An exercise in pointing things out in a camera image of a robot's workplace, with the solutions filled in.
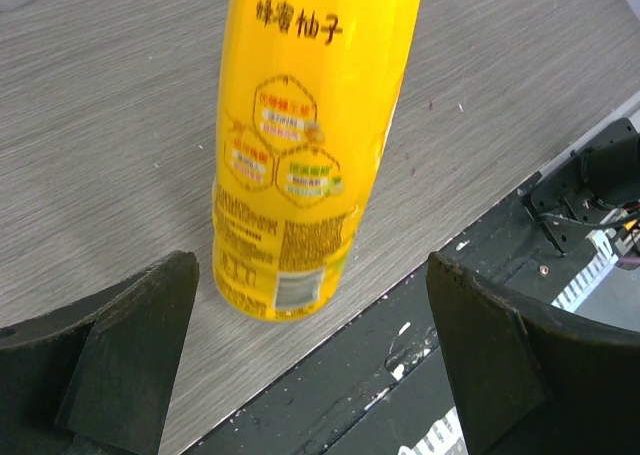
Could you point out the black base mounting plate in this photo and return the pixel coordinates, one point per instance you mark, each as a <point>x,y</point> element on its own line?
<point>380,382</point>

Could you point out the yellow juice bottle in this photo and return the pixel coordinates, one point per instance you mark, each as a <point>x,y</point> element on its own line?
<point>307,93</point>

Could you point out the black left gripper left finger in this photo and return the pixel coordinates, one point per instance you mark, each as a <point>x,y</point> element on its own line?
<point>96,376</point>

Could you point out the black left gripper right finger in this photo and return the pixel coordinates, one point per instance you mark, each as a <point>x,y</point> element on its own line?
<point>530,378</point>

